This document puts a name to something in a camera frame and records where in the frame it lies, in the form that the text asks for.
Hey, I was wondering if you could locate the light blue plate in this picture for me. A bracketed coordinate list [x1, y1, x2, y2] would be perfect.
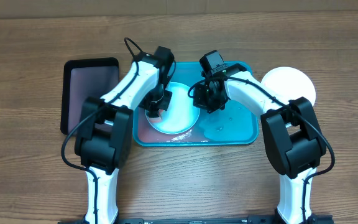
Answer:
[146, 82, 200, 134]

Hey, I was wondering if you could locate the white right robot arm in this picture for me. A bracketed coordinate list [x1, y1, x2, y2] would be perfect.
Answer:
[188, 50, 333, 223]

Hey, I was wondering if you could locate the black rectangular tray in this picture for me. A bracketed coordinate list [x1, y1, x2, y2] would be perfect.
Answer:
[60, 57, 119, 135]

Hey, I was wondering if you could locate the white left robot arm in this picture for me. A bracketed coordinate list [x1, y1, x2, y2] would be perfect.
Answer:
[75, 46, 175, 223]

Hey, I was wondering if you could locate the pink and green sponge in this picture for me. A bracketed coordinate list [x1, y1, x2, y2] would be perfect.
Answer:
[147, 113, 162, 123]

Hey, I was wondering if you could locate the white plate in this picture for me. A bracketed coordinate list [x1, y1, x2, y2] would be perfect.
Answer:
[261, 67, 316, 106]

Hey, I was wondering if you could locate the teal plastic serving tray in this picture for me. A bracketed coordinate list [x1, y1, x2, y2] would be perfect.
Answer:
[133, 62, 259, 147]

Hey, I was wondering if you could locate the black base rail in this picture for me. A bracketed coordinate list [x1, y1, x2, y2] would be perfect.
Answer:
[58, 214, 334, 224]

